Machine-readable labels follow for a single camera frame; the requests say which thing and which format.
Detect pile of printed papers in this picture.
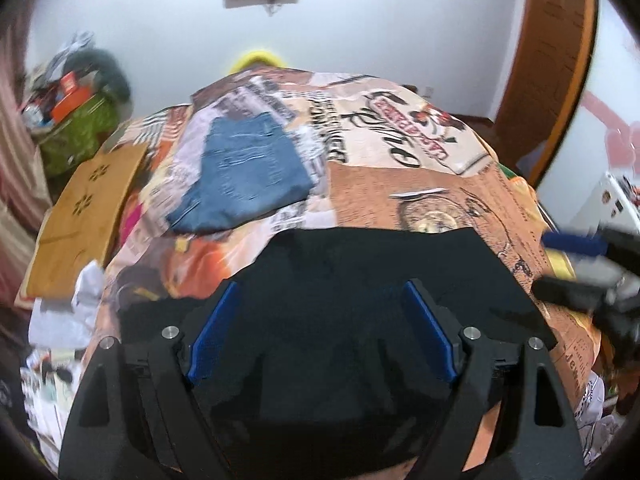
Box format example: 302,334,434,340
20,347,84,466

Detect striped pink curtain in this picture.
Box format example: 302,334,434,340
0,10,54,307

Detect white sliding wardrobe door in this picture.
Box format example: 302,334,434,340
539,0,640,222

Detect pile of clothes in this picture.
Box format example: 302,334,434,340
22,30,97,111

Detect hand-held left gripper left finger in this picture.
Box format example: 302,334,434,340
59,280,241,480

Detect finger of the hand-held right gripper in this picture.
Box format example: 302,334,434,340
531,276,619,309
542,231,609,259

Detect folded blue jeans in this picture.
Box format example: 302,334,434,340
165,112,314,234

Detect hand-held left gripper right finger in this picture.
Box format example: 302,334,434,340
402,279,586,480

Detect wooden door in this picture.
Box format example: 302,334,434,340
494,0,599,187

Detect black pants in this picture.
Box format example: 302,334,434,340
117,227,559,472

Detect bamboo board with flower cutouts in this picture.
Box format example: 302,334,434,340
42,144,151,262

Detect yellow foam tube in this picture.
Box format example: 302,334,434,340
229,48,281,72

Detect plain bamboo board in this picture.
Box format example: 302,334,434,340
25,237,109,297

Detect printed blanket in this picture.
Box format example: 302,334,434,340
37,62,622,472

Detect pink heart wall sticker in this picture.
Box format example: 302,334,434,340
581,90,640,172

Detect white appliance with stickers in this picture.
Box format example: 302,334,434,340
570,170,640,247

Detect green patterned bag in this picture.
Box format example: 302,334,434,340
37,92,121,177

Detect orange box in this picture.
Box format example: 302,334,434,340
50,72,94,122

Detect white crumpled cloth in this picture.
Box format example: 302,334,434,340
27,260,106,352

